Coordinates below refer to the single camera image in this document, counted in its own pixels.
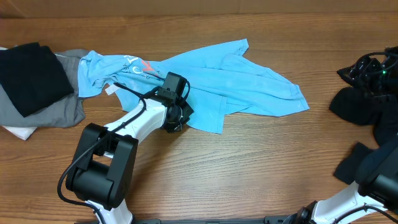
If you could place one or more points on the grey folded garment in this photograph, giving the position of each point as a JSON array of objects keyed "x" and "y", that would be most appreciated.
[{"x": 64, "y": 113}]

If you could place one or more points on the black folded garment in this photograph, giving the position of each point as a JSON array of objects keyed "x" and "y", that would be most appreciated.
[{"x": 33, "y": 78}]

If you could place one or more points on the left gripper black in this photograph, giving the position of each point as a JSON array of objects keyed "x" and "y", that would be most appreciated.
[{"x": 187, "y": 110}]

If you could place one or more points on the light blue printed t-shirt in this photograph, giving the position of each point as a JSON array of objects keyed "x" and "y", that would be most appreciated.
[{"x": 221, "y": 81}]

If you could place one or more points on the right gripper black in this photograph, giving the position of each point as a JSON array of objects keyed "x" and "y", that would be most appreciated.
[{"x": 358, "y": 71}]

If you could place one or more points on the black crumpled garment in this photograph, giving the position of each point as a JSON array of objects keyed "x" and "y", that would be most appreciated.
[{"x": 351, "y": 105}]

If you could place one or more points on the white folded garment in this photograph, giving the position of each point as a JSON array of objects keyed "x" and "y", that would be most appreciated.
[{"x": 18, "y": 132}]

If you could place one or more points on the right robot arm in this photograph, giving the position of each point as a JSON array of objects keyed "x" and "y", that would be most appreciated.
[{"x": 370, "y": 174}]

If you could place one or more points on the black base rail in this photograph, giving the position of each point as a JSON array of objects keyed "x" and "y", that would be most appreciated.
[{"x": 266, "y": 220}]

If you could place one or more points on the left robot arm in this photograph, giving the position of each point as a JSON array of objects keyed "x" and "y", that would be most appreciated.
[{"x": 100, "y": 174}]

